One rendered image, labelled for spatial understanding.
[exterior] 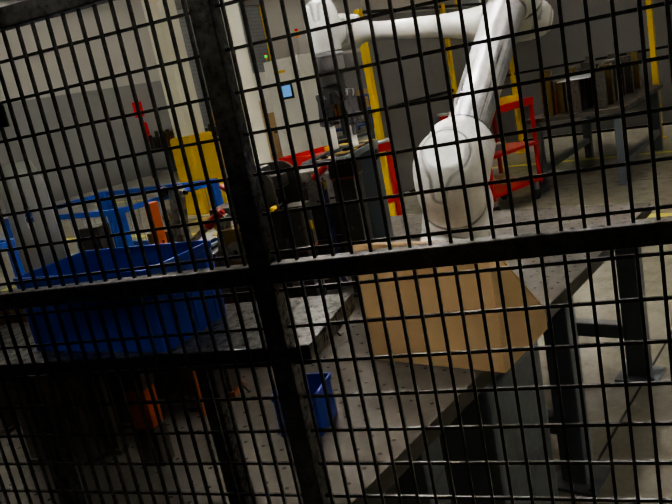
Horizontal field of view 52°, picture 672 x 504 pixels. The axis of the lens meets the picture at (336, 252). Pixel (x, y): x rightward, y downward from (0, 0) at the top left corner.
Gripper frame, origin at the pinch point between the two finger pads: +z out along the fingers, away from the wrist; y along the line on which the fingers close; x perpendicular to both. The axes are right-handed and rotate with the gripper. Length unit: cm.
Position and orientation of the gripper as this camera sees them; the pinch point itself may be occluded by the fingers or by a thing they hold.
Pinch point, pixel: (343, 138)
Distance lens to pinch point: 218.0
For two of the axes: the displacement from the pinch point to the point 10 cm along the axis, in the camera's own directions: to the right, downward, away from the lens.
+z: 1.9, 9.6, 2.3
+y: -8.1, 0.2, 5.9
